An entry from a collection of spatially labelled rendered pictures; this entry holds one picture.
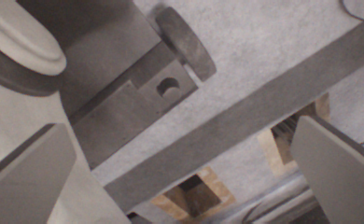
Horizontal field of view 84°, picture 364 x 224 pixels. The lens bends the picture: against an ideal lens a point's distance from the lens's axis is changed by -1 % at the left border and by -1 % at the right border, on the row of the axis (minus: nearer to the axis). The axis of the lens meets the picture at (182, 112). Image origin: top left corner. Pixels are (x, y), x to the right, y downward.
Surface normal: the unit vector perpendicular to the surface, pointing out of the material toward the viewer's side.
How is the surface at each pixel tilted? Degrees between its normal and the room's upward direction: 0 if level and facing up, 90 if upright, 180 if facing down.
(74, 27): 0
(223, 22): 0
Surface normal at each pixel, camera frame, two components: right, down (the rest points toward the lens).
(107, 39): 0.27, 0.54
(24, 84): 0.91, 0.11
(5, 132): 0.79, -0.60
